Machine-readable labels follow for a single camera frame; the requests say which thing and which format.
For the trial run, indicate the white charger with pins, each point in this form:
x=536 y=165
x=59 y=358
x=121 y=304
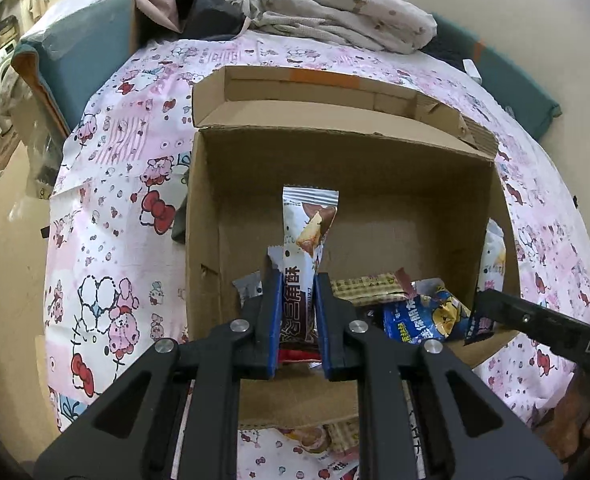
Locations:
x=472 y=70

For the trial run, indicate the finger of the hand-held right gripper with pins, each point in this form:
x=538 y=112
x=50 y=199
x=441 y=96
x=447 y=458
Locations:
x=520 y=317

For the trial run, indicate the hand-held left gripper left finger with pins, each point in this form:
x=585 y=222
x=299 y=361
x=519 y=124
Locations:
x=273 y=327

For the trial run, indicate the cardboard box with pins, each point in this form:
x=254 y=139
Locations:
x=375 y=185

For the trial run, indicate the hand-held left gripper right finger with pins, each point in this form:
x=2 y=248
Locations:
x=322 y=330

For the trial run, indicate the dark purple snack packet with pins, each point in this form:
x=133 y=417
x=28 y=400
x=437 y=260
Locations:
x=480 y=327

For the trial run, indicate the dark cloth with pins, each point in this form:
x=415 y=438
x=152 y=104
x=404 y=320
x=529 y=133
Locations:
x=180 y=232

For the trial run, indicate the checkered snack packet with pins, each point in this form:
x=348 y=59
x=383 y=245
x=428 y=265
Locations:
x=342 y=435

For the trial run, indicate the dark clothing heap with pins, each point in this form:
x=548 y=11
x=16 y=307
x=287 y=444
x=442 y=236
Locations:
x=212 y=17

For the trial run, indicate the white brown wafer packet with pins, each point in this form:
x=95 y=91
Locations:
x=307 y=230

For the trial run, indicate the pile of snack packets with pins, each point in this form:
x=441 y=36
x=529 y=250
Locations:
x=425 y=320

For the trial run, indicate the crumpled grey printed blanket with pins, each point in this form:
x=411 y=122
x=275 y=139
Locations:
x=325 y=7

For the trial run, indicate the long teal bed cushion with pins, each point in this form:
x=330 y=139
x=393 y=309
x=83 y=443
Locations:
x=505 y=80

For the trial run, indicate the teal orange chair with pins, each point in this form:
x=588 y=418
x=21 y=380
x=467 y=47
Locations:
x=75 y=55

